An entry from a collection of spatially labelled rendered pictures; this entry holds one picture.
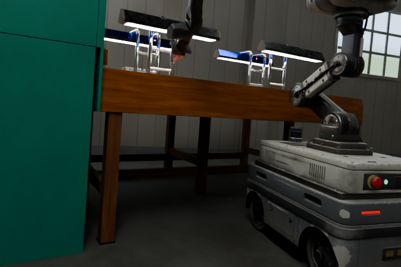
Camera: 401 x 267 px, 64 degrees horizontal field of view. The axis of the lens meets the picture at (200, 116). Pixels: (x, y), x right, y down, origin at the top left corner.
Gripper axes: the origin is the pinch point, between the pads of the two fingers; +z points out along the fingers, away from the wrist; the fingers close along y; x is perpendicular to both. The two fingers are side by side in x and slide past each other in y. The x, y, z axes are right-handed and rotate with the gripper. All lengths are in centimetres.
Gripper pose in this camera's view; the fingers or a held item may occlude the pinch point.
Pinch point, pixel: (174, 59)
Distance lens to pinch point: 167.1
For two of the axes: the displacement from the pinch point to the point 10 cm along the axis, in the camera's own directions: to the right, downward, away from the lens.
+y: -8.7, -0.3, -4.9
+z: -4.2, 5.8, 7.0
